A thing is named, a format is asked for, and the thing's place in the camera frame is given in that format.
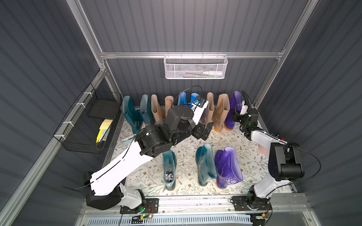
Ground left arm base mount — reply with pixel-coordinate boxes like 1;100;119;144
120;198;159;214

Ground teal rain boot back row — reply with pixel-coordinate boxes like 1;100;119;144
140;94;155;126

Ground beige rain boot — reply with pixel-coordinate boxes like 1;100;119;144
212;93;230;132
151;94;166;122
165;96;174;117
200;92;215;125

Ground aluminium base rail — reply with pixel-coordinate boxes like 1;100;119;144
81;193;312;217

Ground teal rain boot carried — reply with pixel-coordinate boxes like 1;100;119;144
122;96;143;134

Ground white vent grille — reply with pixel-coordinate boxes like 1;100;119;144
85;214;253;226

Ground pink pen cup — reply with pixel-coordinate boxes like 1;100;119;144
253;134;287;155

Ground blue rain boot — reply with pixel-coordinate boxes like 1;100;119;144
190;93;199;103
178;92;187;105

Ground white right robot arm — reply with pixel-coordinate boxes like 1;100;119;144
232;106;304;210

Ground purple rain boot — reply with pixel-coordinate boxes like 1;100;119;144
225;91;242;131
215;147;243;189

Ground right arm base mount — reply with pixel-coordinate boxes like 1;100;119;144
230;186;272;212

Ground white tube in basket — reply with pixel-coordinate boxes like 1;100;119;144
202;71;223;77

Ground white wire wall basket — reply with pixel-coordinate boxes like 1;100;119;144
163;54;229;80

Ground black wire side basket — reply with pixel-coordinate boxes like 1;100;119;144
53;84;122;154

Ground yellow sticky notes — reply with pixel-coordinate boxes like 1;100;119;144
96;119;113;144

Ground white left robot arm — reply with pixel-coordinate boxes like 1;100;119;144
86;103;213;211

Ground small light blue box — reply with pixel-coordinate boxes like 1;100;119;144
122;135;135;146

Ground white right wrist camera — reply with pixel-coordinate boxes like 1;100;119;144
239;105;248;115

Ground black corrugated cable hose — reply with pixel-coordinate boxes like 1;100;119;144
234;90;253;116

